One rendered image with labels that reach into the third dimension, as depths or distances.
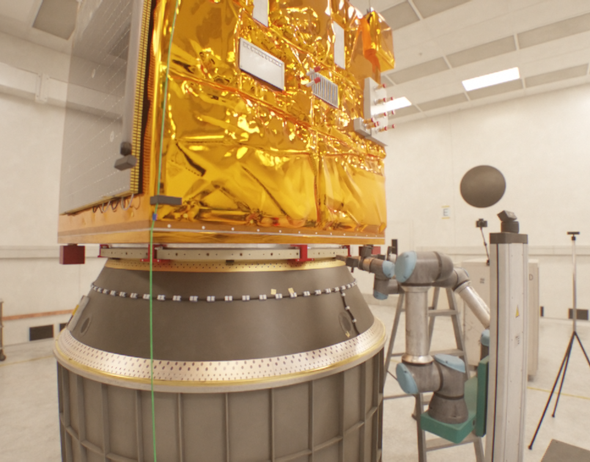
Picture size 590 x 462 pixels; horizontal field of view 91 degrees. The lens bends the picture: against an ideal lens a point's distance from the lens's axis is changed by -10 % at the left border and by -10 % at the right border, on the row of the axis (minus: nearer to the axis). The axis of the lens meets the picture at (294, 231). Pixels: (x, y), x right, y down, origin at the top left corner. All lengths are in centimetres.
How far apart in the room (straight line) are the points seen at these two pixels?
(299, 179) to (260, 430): 124
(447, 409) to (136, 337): 134
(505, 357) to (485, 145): 800
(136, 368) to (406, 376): 110
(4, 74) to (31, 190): 186
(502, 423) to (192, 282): 142
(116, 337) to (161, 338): 25
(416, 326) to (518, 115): 829
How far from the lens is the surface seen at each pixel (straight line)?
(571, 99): 936
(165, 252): 166
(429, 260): 127
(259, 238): 158
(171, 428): 161
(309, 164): 188
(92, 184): 184
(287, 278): 165
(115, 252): 193
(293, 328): 157
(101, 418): 178
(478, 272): 483
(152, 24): 161
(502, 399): 148
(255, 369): 147
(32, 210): 668
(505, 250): 137
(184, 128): 136
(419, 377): 132
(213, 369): 147
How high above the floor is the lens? 173
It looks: 3 degrees up
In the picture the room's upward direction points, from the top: straight up
